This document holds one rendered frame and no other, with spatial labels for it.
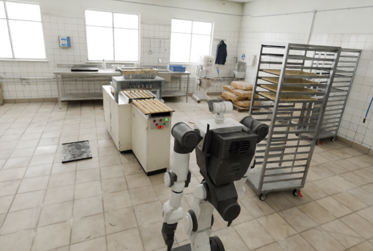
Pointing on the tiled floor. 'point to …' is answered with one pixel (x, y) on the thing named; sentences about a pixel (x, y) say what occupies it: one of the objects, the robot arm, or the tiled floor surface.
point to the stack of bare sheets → (76, 151)
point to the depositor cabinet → (119, 119)
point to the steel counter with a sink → (65, 69)
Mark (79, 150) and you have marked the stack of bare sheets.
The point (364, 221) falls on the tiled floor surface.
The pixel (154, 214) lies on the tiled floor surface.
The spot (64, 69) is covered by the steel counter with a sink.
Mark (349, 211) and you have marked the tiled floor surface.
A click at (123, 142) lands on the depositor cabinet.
